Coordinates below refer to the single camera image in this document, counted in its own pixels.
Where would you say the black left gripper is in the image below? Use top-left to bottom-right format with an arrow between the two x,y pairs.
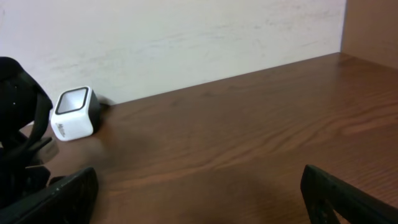
1,57 -> 53,208

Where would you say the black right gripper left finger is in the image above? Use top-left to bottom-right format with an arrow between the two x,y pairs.
1,167 -> 99,224

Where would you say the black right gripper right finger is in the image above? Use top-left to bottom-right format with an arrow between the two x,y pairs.
300,164 -> 397,224

